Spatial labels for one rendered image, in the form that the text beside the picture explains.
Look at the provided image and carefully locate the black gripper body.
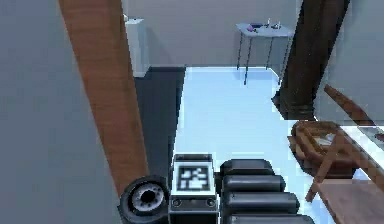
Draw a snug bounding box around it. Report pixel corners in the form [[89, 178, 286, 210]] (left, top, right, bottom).
[[117, 175, 171, 224]]

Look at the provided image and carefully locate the brown wooden room door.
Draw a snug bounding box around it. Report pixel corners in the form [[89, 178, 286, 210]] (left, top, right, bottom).
[[58, 0, 150, 198]]

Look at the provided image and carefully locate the white fridge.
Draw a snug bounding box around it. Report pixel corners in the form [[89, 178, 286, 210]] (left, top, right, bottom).
[[123, 13, 152, 78]]

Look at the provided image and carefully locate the brown wooden chair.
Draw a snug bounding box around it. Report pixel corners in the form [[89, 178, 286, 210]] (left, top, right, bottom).
[[287, 119, 368, 203]]

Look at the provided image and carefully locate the white table with black legs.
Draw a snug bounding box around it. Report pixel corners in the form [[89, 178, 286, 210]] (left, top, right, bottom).
[[235, 21, 296, 86]]

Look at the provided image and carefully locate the brown wooden table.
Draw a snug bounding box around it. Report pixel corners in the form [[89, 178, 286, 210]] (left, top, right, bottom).
[[315, 125, 384, 224]]

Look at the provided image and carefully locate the dark brown wooden door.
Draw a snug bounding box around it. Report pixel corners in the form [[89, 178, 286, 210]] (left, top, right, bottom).
[[271, 0, 351, 121]]

